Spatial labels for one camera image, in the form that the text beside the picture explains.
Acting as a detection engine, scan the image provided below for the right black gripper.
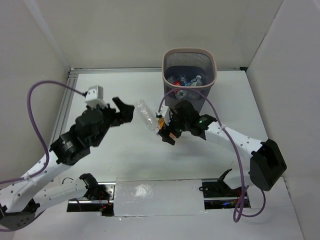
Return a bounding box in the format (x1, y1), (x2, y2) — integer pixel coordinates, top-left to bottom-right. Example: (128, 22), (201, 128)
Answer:
(158, 109), (190, 145)

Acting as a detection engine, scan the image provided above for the clear unlabelled plastic bottle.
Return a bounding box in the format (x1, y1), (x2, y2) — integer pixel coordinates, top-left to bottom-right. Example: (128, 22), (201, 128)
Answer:
(135, 99), (160, 134)

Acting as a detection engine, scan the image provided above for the blue label bottle white cap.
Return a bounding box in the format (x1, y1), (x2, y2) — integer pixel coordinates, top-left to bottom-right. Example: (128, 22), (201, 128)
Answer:
(174, 89), (190, 101)

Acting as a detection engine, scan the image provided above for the red label bottle red cap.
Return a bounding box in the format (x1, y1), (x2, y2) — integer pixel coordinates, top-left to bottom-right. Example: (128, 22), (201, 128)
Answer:
(167, 76), (181, 86)

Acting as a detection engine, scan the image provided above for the orange juice bottle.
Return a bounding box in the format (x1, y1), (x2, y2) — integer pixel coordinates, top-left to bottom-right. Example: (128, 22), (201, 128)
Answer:
(158, 118), (165, 129)

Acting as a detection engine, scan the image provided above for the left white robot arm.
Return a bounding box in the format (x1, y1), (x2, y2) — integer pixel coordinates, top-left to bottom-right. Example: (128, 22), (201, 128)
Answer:
(0, 97), (135, 232)

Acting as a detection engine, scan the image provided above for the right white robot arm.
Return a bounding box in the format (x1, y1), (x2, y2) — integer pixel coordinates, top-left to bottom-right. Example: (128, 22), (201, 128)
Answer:
(156, 100), (287, 196)

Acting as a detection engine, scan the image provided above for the grey mesh waste bin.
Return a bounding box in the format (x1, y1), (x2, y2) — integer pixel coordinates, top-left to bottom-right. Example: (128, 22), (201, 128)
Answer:
(162, 48), (217, 112)

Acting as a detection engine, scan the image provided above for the white taped front panel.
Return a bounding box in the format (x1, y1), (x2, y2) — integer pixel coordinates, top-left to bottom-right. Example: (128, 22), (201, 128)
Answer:
(113, 179), (205, 217)

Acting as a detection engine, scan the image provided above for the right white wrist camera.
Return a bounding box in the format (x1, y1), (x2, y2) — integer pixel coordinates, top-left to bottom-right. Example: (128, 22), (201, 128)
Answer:
(155, 105), (171, 119)

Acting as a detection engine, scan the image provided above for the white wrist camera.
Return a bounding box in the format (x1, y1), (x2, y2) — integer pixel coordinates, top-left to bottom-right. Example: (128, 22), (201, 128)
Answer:
(85, 85), (107, 109)
(155, 105), (171, 119)

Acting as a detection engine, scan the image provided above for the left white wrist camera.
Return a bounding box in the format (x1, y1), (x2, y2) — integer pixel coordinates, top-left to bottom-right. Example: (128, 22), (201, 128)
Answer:
(85, 85), (107, 109)

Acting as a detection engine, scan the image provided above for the aluminium frame rail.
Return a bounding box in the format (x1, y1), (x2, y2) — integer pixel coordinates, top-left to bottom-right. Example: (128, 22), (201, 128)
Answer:
(38, 66), (248, 181)

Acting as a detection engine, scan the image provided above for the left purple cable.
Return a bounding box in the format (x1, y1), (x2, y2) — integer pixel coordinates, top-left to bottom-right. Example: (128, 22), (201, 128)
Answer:
(0, 80), (87, 232)

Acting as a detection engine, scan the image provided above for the purple cable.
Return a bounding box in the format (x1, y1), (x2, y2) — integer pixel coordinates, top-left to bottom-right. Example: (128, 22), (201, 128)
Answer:
(158, 88), (266, 223)
(0, 80), (87, 232)

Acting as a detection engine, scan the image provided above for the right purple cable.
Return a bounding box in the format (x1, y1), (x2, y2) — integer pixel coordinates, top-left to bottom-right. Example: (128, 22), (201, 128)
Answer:
(158, 88), (266, 223)

